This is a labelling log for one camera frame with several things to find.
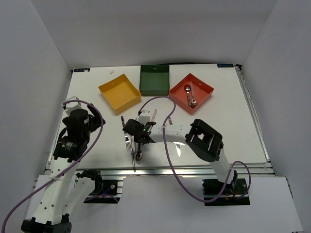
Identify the spoon with green handle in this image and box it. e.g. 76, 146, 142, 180
134, 142, 143, 162

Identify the spoon with pink handle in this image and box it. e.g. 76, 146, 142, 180
190, 82, 198, 108

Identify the spoon with dark handle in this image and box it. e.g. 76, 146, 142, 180
184, 84, 191, 107

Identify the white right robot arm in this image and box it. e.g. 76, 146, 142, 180
123, 119, 237, 194

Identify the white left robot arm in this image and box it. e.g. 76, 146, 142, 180
21, 103, 105, 233

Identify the yellow square container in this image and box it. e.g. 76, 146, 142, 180
98, 74, 141, 115

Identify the blue label sticker left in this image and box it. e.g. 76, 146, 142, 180
73, 68, 90, 72

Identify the blue label sticker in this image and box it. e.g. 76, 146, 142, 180
217, 64, 234, 68
73, 68, 90, 72

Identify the dark green square container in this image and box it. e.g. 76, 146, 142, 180
139, 65, 170, 96

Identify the red square container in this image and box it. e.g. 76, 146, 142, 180
169, 73, 214, 115

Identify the blue label sticker right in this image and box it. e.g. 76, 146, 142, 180
217, 64, 234, 68

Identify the fork with dark handle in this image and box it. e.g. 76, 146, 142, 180
121, 116, 131, 151

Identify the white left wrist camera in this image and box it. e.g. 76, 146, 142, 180
61, 101, 82, 116

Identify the knife with pink handle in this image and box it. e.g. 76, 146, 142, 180
151, 109, 157, 122

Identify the knife with dark handle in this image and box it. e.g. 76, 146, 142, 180
169, 118, 184, 157

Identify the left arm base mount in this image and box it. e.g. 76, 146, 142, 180
76, 169, 121, 204

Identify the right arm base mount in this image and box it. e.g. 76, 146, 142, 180
202, 179, 250, 206

